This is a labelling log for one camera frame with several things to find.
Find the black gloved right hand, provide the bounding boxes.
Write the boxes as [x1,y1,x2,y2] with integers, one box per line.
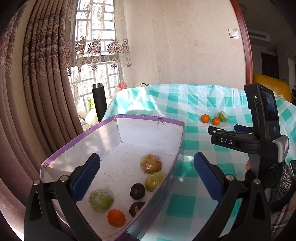
[239,161,295,217]

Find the red wooden door frame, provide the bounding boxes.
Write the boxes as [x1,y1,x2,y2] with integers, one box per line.
[230,0,253,84]

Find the brown pleated curtain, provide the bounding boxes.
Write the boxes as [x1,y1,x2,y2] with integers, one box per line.
[1,1,83,240]

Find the side table by window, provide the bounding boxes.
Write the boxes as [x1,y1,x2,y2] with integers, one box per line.
[77,108,99,126]

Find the white wall switch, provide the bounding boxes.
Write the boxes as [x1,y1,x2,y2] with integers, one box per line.
[228,29,239,39]

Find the pink small fan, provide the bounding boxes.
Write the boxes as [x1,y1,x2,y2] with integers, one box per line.
[117,82,127,91]

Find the pale small fruit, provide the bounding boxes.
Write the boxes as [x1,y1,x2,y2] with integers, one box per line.
[144,171,166,192]

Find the brown cut fruit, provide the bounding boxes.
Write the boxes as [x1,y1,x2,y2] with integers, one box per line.
[140,154,163,174]

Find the green fruit half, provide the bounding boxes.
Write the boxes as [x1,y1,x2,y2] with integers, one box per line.
[218,111,228,122]

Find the teal checkered tablecloth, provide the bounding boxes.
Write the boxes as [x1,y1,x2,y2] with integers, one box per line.
[101,83,296,241]

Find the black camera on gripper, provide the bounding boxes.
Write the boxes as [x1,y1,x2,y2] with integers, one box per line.
[244,83,281,145]

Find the dark purple mangosteen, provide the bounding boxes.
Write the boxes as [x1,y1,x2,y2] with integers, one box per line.
[130,183,145,200]

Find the orange tangerine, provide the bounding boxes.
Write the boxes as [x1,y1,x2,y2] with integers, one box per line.
[107,209,126,227]
[201,114,210,123]
[212,117,221,126]

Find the floral lace sheer curtain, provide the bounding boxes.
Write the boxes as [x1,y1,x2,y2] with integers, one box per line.
[67,1,133,111]

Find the yellow sofa cushion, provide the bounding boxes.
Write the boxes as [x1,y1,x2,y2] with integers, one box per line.
[253,73,292,102]

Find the white box purple rim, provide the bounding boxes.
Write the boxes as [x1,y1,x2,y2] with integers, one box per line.
[40,114,185,240]

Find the green round fruit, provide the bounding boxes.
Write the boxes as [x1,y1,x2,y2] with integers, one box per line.
[89,189,114,213]

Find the black thermos bottle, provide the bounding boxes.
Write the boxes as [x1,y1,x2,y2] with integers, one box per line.
[92,83,107,122]

